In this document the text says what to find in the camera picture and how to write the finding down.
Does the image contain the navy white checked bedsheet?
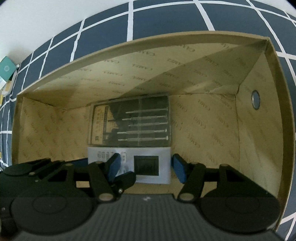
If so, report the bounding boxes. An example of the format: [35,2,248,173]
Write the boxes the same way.
[1,1,295,168]

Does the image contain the screwdriver set clear case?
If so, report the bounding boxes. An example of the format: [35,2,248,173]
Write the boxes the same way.
[88,94,171,147]

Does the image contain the brown cardboard box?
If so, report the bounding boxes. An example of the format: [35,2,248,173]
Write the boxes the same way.
[10,31,296,232]

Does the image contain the teal green small box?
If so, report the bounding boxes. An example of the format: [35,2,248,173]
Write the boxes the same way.
[0,56,16,82]

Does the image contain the white calculator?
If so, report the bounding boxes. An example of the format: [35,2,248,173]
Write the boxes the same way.
[87,147,171,184]

